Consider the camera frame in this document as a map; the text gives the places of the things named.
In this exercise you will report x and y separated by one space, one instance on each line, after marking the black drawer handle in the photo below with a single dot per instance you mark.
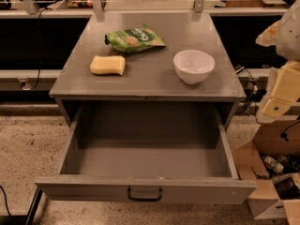
144 196

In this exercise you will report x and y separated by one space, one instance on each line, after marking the yellow sponge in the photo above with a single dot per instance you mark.
102 65

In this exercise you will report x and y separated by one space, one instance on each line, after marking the cardboard box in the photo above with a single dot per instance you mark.
276 194

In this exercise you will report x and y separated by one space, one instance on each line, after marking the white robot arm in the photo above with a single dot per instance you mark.
284 34

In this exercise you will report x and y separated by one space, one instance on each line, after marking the green chip bag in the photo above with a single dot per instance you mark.
134 40

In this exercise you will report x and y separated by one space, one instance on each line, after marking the can in box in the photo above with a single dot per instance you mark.
271 164

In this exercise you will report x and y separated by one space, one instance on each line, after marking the black cable floor left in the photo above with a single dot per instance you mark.
5 200

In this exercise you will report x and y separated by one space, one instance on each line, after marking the grey open top drawer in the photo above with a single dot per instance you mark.
180 147

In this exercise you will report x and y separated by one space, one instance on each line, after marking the white bowl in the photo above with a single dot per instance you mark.
193 66

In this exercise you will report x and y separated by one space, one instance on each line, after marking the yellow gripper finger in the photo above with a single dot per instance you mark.
285 91

